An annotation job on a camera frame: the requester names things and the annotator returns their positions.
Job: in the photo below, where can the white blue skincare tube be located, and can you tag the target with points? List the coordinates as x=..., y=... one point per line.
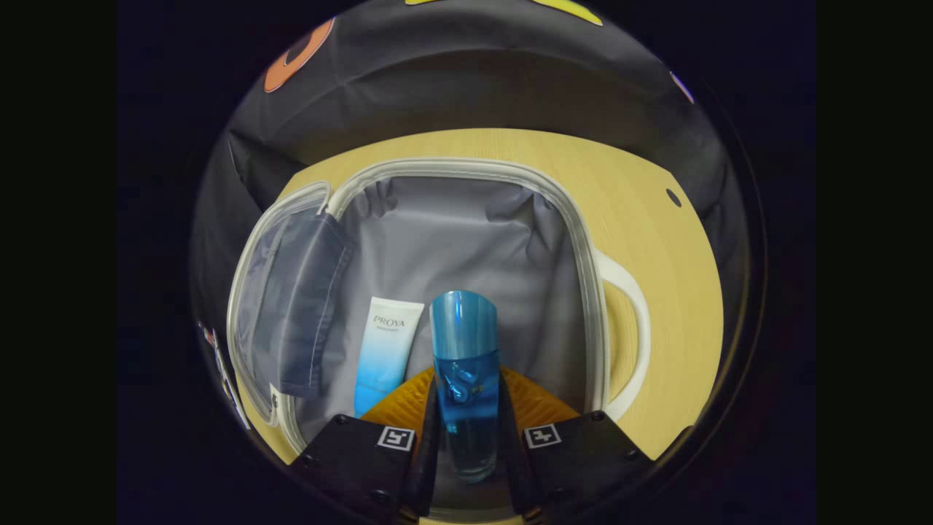
x=386, y=350

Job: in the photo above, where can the blue skincare bottle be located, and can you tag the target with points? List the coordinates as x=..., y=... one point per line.
x=464, y=343

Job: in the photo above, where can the black backdrop cloth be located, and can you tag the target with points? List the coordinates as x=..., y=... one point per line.
x=474, y=87

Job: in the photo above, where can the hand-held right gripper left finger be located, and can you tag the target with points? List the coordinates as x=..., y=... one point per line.
x=350, y=459

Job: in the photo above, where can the colourful printed board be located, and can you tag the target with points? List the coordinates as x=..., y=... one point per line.
x=222, y=372

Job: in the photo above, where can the white suitcase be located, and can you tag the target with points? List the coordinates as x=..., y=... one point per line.
x=466, y=233

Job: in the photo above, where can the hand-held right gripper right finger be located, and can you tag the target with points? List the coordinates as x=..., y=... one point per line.
x=583, y=459

